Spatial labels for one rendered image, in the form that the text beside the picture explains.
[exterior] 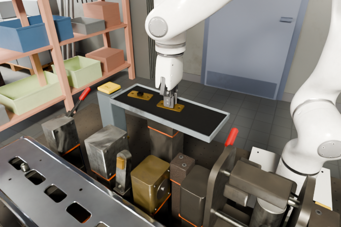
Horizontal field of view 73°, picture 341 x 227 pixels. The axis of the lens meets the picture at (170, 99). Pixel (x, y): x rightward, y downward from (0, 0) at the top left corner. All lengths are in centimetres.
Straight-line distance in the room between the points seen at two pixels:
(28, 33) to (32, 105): 72
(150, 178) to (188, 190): 10
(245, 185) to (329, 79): 35
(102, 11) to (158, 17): 270
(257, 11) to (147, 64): 167
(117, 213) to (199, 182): 22
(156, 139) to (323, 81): 51
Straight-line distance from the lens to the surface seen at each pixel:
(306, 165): 85
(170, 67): 63
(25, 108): 275
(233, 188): 52
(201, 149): 127
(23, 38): 256
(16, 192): 82
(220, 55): 329
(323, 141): 71
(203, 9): 53
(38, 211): 75
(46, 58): 441
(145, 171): 64
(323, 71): 70
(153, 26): 54
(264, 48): 315
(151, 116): 69
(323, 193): 112
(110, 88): 88
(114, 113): 90
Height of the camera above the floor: 155
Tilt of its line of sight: 30 degrees down
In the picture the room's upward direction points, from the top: straight up
